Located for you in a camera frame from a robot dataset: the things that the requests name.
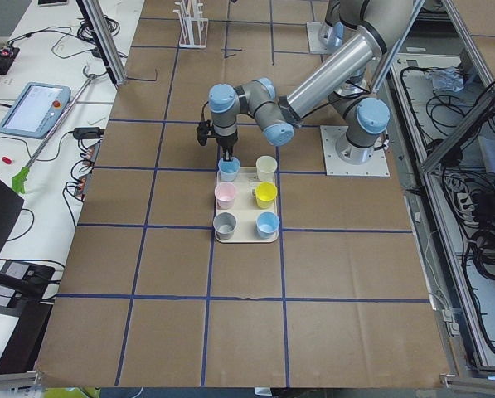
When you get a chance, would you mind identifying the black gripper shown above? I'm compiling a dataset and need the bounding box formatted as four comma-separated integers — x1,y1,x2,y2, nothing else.
197,119,237,162

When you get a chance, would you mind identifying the light blue plastic cup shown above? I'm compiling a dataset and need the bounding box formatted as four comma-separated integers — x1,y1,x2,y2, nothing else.
218,157,240,182

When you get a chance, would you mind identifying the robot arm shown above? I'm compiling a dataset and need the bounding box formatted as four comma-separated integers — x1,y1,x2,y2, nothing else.
197,1,413,161

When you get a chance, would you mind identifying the cream white plastic cup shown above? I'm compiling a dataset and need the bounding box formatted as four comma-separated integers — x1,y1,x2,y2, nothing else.
255,155,278,182

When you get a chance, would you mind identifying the pink plastic cup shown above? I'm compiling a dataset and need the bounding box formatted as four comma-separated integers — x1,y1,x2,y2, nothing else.
214,182,237,210

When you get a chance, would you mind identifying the yellow plastic cup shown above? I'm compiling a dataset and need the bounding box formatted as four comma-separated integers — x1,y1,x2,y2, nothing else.
255,182,278,209

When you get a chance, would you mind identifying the grey plastic cup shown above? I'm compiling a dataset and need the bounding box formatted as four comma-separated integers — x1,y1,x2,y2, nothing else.
213,212,237,240

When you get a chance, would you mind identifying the cream plastic tray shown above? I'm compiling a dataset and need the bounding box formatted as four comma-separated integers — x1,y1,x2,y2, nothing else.
214,167,279,244

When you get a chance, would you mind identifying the black power adapter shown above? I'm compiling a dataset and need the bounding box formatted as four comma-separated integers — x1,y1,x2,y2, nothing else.
72,127,104,140

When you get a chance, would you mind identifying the teach pendant tablet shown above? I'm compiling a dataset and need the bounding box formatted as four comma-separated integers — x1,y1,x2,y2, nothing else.
0,82,70,139

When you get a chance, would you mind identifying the metal reacher grabber tool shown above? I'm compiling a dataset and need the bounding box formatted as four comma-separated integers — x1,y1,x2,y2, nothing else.
11,65,106,194

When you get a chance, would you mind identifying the white wire cup rack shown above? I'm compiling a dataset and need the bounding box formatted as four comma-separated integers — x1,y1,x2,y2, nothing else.
173,0,209,49

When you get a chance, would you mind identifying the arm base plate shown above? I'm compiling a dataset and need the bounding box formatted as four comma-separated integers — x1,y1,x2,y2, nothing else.
306,22,344,55
320,125,390,177

